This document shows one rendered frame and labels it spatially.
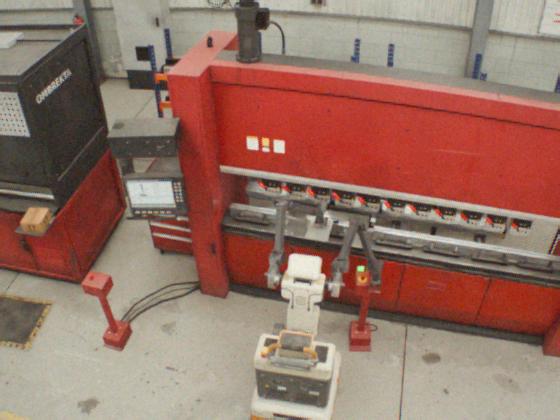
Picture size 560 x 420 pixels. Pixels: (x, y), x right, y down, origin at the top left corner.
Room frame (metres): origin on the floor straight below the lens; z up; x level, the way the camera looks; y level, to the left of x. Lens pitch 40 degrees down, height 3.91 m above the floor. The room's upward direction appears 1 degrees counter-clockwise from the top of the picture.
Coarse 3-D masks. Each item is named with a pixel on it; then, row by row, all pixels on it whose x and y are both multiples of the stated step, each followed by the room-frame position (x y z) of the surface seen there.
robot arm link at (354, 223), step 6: (354, 222) 2.85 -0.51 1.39; (360, 222) 2.87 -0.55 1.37; (348, 228) 2.83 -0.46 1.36; (354, 228) 2.82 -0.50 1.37; (348, 234) 2.78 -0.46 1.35; (354, 234) 2.79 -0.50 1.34; (348, 240) 2.73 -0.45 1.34; (342, 246) 2.70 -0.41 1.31; (348, 246) 2.69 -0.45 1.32; (342, 252) 2.65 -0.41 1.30; (348, 252) 2.66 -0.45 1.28; (336, 258) 2.63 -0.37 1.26; (342, 258) 2.60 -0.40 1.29; (348, 258) 2.63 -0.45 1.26; (342, 264) 2.55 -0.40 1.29; (348, 264) 2.57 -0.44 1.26; (342, 270) 2.52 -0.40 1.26
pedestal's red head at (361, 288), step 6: (366, 276) 2.90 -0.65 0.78; (354, 282) 2.94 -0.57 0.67; (360, 282) 2.84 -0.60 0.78; (366, 282) 2.84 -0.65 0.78; (360, 288) 2.80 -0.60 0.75; (366, 288) 2.80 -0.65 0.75; (372, 288) 2.84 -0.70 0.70; (378, 288) 2.83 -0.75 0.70; (360, 294) 2.80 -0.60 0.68; (366, 294) 2.80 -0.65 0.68; (372, 294) 2.80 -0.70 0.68; (378, 294) 2.79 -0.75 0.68
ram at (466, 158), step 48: (240, 96) 3.50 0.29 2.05; (288, 96) 3.41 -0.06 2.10; (336, 96) 3.32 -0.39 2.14; (240, 144) 3.51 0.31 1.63; (288, 144) 3.41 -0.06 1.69; (336, 144) 3.31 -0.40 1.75; (384, 144) 3.21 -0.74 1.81; (432, 144) 3.12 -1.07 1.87; (480, 144) 3.03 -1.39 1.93; (528, 144) 2.94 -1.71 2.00; (432, 192) 3.10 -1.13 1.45; (480, 192) 3.01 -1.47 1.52; (528, 192) 2.91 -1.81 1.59
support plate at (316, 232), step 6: (312, 216) 3.38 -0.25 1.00; (312, 222) 3.31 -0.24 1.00; (330, 222) 3.30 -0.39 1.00; (312, 228) 3.24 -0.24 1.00; (318, 228) 3.23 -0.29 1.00; (324, 228) 3.23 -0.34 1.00; (330, 228) 3.23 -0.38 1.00; (306, 234) 3.16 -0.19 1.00; (312, 234) 3.16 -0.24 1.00; (318, 234) 3.16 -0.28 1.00; (324, 234) 3.16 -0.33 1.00; (318, 240) 3.10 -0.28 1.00; (324, 240) 3.09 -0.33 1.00
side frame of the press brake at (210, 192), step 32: (224, 32) 4.18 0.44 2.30; (192, 64) 3.57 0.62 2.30; (192, 96) 3.38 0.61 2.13; (192, 128) 3.39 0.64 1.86; (192, 160) 3.40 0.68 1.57; (192, 192) 3.41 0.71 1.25; (224, 192) 3.61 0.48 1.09; (192, 224) 3.42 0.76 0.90; (224, 256) 3.46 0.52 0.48; (224, 288) 3.37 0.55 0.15
